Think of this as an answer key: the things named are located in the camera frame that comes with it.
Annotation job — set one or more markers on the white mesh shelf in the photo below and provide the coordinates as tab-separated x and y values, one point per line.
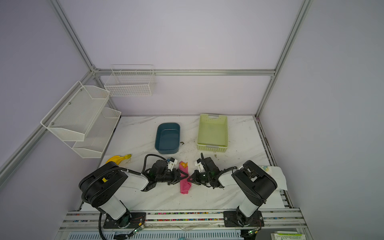
72	118
98	138

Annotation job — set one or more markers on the colourful tissue pack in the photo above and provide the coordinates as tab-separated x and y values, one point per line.
277	174

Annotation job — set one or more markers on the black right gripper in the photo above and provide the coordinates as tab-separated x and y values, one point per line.
196	175

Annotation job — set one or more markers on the white mesh lower shelf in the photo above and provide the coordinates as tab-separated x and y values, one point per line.
98	138

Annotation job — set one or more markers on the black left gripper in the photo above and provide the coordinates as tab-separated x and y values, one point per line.
177	177

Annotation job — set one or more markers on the white mesh upper shelf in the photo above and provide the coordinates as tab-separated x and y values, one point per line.
72	118

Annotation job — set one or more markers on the light green perforated basket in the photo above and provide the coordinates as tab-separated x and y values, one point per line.
213	133

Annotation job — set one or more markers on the aluminium frame post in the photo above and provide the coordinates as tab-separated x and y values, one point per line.
303	11

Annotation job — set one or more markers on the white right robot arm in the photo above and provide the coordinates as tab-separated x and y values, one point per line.
256	184

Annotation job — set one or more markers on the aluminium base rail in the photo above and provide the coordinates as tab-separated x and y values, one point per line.
181	224

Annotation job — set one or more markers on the yellow banana bunch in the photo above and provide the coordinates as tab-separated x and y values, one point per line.
118	159

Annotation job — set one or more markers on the pink paper napkin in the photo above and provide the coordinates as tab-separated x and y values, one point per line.
184	184

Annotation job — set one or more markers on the white wire wall basket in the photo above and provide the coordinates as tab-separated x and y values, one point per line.
131	80

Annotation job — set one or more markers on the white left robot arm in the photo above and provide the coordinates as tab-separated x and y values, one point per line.
99	187

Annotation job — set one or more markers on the dark teal plastic bin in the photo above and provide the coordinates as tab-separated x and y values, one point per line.
168	138

